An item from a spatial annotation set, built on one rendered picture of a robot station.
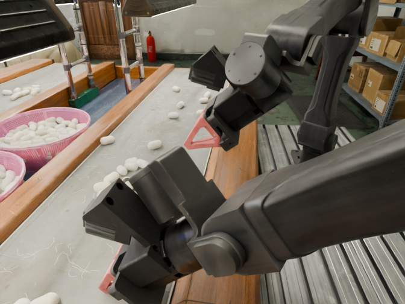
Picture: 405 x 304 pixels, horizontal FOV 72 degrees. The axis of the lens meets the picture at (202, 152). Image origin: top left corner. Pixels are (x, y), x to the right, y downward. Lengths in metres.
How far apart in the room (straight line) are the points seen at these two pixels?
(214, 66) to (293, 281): 0.38
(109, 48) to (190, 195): 5.13
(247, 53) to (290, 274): 0.38
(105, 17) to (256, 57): 4.96
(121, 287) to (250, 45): 0.32
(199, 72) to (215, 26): 4.56
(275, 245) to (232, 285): 0.20
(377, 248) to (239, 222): 0.47
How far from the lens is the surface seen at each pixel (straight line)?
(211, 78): 0.44
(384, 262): 0.65
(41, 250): 0.55
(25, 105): 1.12
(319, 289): 0.56
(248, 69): 0.37
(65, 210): 0.60
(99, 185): 0.61
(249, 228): 0.22
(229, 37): 5.01
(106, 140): 0.78
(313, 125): 0.71
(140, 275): 0.34
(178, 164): 0.28
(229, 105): 0.44
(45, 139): 0.89
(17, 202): 0.62
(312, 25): 0.46
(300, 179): 0.20
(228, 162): 0.63
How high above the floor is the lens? 1.11
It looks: 31 degrees down
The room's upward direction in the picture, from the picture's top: straight up
